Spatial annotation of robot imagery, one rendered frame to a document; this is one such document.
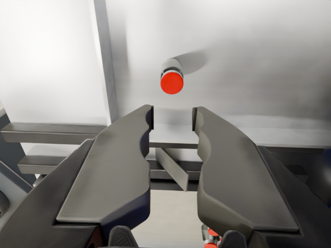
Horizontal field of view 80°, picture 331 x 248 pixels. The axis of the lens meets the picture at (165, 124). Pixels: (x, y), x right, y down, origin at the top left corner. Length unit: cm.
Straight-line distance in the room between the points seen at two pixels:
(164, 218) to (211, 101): 24
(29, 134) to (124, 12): 18
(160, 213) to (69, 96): 25
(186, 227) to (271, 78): 30
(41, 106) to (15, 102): 3
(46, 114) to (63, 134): 4
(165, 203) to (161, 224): 6
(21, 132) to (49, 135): 3
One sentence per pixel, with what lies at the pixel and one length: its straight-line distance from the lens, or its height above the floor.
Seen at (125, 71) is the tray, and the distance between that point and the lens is 23.
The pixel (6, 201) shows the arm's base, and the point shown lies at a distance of 65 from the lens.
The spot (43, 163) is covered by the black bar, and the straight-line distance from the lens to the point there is 33.
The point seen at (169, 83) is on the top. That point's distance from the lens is 18.
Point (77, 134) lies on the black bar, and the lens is 27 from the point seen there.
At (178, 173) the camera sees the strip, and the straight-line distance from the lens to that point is 25.
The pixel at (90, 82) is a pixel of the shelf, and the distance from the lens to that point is 25.
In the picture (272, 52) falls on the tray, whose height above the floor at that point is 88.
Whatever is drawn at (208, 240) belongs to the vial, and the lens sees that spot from 38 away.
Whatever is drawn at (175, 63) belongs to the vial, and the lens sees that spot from 20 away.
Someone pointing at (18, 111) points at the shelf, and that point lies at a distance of 31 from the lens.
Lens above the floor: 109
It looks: 58 degrees down
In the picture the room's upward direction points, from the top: 177 degrees counter-clockwise
